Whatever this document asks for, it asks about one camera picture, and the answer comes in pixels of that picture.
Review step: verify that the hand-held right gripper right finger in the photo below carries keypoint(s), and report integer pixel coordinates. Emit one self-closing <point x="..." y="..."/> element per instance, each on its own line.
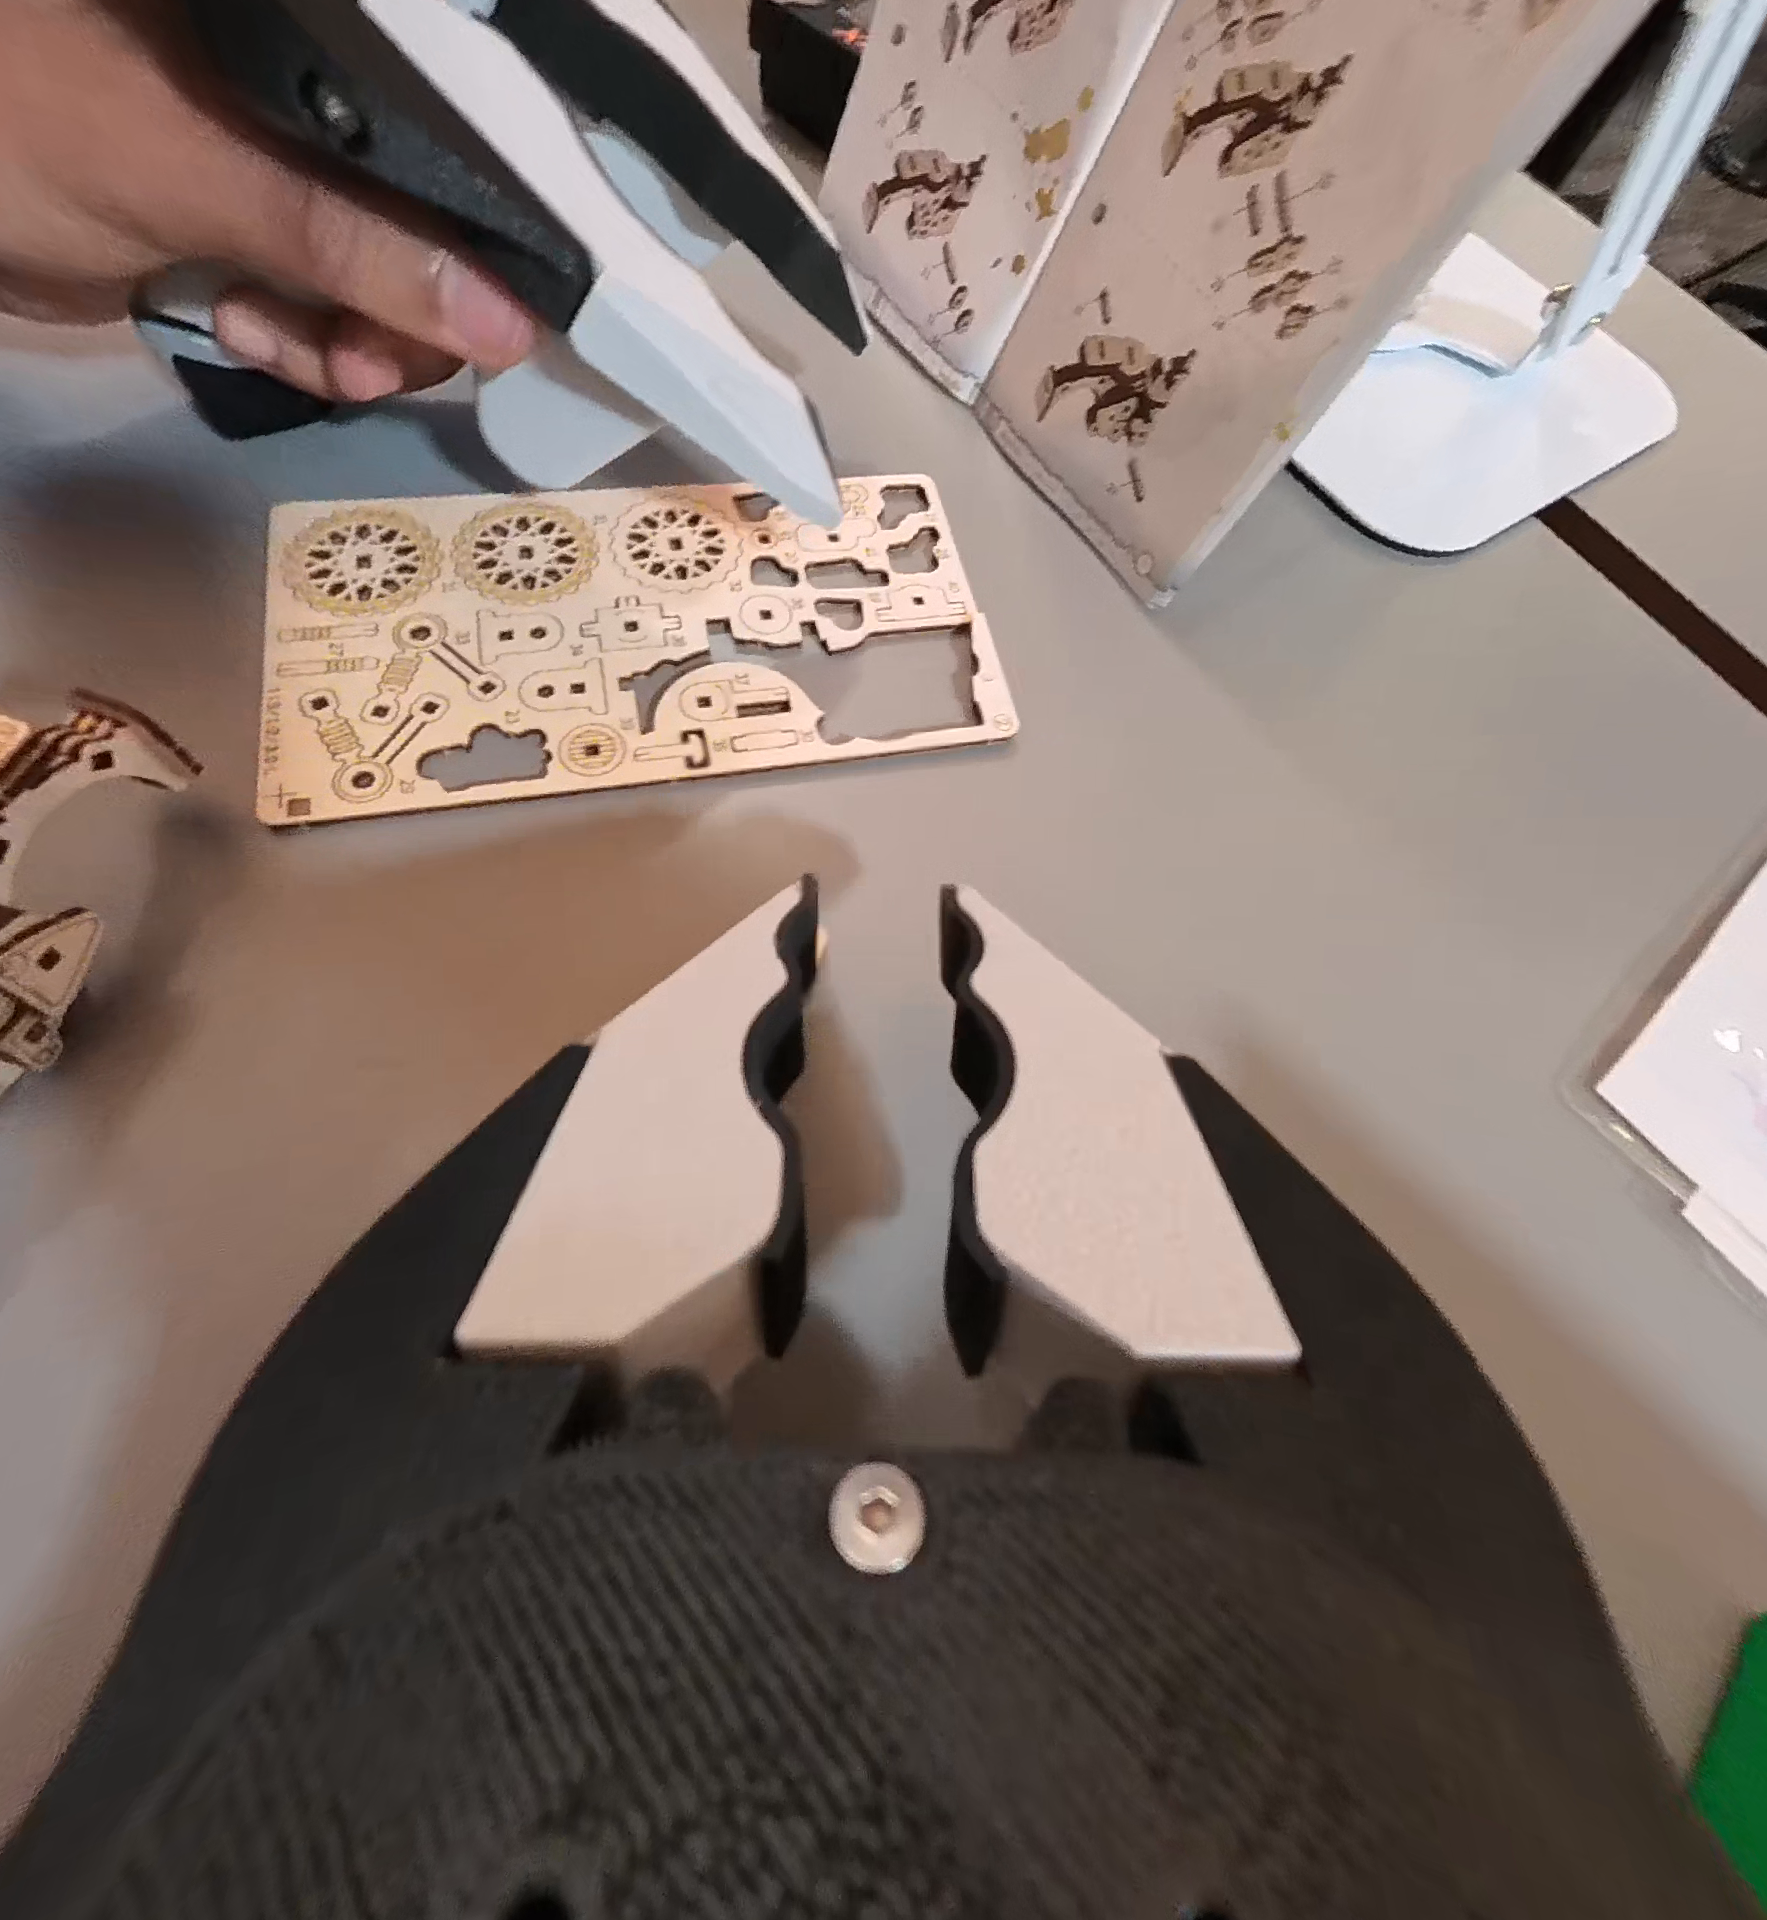
<point x="1110" y="1169"/>

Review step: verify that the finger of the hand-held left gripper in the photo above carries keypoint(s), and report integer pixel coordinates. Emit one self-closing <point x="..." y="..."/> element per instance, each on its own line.
<point x="734" y="178"/>
<point x="672" y="346"/>

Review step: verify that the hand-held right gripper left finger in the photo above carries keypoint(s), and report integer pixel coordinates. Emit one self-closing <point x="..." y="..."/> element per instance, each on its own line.
<point x="643" y="1155"/>

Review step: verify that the laser-cut wooden puzzle sheet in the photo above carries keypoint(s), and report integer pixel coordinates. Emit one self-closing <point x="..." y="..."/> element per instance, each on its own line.
<point x="583" y="628"/>

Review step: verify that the partly assembled wooden model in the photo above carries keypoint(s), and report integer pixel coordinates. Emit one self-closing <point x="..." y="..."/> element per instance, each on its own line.
<point x="12" y="958"/>

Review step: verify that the grey desk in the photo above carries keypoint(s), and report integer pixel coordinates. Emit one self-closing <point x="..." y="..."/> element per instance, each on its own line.
<point x="1275" y="898"/>

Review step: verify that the person's left hand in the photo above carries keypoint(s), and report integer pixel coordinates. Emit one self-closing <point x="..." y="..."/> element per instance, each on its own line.
<point x="106" y="135"/>

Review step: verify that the black box with orange mark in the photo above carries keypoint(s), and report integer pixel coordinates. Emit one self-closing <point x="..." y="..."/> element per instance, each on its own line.
<point x="803" y="51"/>

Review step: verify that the folded puzzle instruction sheet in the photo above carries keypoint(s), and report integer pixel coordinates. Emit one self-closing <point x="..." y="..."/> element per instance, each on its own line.
<point x="1229" y="346"/>

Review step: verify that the white paper in clear sleeve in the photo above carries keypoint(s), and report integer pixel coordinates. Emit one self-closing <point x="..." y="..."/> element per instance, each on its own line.
<point x="1739" y="1079"/>

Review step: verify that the white metal stand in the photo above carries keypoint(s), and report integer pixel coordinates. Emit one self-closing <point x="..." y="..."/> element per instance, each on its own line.
<point x="1498" y="450"/>

